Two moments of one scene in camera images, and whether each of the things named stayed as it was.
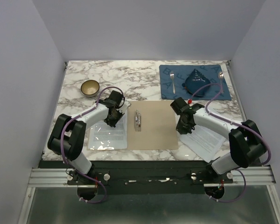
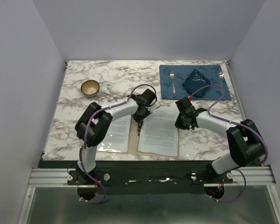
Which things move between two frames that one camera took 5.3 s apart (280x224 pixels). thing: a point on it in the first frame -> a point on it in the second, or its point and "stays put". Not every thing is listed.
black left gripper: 113,123 -> 138,120
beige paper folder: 151,125 -> 134,142
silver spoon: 220,75 stays put
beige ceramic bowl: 89,88 stays put
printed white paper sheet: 101,136 stays put
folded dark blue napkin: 195,80 stays put
